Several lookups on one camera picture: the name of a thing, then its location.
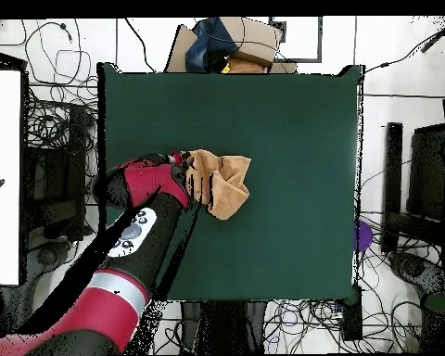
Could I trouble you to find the tan terry towel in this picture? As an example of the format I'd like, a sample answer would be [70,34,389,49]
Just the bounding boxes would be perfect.
[184,148,252,222]

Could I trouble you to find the black metal rack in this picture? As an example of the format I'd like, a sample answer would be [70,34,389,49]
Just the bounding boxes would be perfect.
[21,103,88,242]

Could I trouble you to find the dark green table cloth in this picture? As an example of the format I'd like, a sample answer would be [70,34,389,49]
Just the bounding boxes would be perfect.
[96,61,365,303]

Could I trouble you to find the dark blue garment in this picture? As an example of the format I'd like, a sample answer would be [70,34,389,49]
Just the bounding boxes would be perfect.
[184,17,241,73]

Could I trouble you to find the brown cardboard box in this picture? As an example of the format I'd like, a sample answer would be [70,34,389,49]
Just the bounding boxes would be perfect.
[164,16,299,74]

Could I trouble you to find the grey stand base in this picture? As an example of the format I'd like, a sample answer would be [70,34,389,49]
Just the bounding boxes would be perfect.
[388,250,445,295]
[28,239,73,275]

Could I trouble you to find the white board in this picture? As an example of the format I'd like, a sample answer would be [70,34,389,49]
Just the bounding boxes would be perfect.
[0,69,22,286]

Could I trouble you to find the purple round object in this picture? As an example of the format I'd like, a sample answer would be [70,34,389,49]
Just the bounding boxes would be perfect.
[352,220,375,253]

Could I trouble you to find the black upright bar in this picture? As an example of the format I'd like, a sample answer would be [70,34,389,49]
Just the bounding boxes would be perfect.
[380,121,404,256]

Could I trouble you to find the black power strip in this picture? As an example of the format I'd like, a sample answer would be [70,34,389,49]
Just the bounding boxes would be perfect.
[341,284,363,342]

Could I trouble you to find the black panel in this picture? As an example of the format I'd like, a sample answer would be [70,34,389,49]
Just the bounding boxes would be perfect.
[406,123,445,223]

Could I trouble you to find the tangled black floor cables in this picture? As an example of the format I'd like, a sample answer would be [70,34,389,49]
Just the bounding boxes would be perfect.
[264,296,424,354]
[147,301,184,355]
[21,19,99,149]

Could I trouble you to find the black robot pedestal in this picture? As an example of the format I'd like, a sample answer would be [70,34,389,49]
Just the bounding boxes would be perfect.
[180,300,269,355]

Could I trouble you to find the black square floor frame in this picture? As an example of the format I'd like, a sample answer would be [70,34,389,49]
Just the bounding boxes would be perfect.
[268,16,324,63]

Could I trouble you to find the black cable with plug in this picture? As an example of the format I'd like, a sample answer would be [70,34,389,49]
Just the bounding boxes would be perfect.
[364,16,445,73]

